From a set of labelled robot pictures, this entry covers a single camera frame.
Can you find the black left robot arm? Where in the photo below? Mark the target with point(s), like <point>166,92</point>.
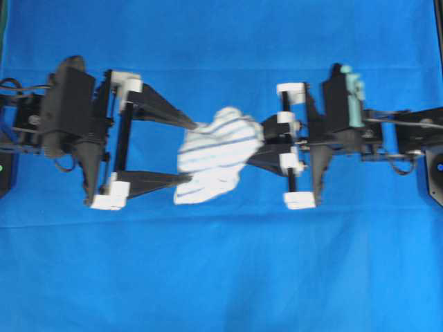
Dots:
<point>22,137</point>

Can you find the white blue-striped towel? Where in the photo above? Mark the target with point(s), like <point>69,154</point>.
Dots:
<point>214,154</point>

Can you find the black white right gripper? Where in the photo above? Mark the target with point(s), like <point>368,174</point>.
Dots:
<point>313,152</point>

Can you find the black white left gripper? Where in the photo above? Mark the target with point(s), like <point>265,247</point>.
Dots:
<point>121,97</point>

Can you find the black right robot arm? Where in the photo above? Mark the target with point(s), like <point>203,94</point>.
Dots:
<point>391,137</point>

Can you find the blue table cloth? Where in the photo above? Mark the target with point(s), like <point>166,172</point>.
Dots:
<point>369,258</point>

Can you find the teal black right wrist camera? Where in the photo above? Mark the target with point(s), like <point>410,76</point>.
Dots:
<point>343,95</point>

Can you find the black frame post right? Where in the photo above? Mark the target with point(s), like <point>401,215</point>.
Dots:
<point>438,20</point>

